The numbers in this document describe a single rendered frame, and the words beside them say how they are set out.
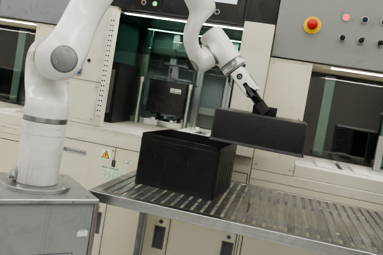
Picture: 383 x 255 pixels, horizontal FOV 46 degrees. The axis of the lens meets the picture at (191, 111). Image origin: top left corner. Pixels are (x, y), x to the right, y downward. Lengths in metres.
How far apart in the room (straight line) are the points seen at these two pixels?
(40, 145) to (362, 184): 1.22
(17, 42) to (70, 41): 1.53
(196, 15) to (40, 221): 0.77
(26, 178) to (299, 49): 1.12
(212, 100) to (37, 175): 1.67
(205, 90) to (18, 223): 1.78
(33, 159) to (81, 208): 0.18
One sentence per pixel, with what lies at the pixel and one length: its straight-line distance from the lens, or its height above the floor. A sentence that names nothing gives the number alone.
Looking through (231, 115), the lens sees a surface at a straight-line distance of 1.40.
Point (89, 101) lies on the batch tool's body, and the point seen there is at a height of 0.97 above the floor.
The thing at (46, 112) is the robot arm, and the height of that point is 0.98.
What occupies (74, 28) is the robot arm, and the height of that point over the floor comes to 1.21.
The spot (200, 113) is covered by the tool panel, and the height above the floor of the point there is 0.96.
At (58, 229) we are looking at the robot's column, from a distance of 1.29.
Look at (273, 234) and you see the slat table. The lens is 1.28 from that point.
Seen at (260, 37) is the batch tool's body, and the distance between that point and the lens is 1.82.
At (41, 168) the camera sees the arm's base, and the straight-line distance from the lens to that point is 1.30.
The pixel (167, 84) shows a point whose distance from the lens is 2.45.
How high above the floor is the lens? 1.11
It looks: 3 degrees down
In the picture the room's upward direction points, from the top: 9 degrees clockwise
